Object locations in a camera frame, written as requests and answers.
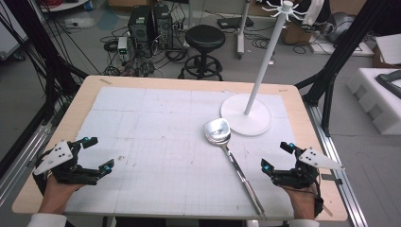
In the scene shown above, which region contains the white stand post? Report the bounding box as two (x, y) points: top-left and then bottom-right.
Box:
(235, 0), (253, 61)

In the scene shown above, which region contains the person's right hand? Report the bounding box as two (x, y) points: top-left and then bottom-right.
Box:
(281, 184), (319, 220)

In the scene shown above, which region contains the black round stool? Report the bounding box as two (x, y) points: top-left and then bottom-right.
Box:
(177, 24), (227, 81)

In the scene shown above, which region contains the grey rounded device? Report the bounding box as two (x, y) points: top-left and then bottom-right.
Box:
(325, 11), (357, 44)

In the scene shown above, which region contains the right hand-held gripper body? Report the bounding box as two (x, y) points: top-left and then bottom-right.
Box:
(270, 147), (345, 190)

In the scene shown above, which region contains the cardboard box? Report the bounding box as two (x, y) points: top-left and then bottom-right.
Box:
(281, 21), (314, 45)

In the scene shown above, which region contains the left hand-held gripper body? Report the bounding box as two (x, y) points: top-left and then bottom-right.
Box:
(32, 140), (101, 187)

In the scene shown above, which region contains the black curved part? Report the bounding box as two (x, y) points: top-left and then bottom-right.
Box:
(375, 69), (401, 100)

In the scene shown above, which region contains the person's left hand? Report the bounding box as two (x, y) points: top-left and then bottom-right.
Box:
(38, 175), (85, 216)

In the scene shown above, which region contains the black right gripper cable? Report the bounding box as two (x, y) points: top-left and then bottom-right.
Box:
(310, 174), (325, 218)

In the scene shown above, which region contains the white foam block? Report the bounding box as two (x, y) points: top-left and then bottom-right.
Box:
(346, 67), (401, 137)

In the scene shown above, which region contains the flat black device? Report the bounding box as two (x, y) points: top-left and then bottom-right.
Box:
(217, 15), (255, 30)

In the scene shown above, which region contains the tangle of black floor cables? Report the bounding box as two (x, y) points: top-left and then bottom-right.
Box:
(99, 26), (192, 79)

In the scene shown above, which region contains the aluminium rail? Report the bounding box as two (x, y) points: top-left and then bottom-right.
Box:
(303, 102), (369, 227)
(0, 123), (54, 207)

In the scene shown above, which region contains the black metal frame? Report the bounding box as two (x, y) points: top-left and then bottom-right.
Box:
(294, 0), (393, 137)
(0, 0), (90, 178)

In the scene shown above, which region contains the black tape strip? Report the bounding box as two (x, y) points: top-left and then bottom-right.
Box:
(321, 172), (343, 186)

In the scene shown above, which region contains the small silver power box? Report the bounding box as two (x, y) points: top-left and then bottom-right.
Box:
(116, 36), (129, 61)

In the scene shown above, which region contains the black computer tower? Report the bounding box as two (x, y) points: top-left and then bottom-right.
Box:
(152, 3), (175, 50)
(127, 5), (155, 59)

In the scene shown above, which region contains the white flat box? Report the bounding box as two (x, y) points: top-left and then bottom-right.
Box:
(375, 33), (401, 66)

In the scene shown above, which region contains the large metal serving spoon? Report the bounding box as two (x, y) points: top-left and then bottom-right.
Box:
(202, 117), (268, 220)

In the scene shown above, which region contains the white hook rack stand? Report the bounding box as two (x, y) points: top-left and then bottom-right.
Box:
(219, 0), (310, 137)

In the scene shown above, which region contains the white grid mat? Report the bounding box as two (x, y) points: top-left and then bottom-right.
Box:
(64, 86), (296, 220)

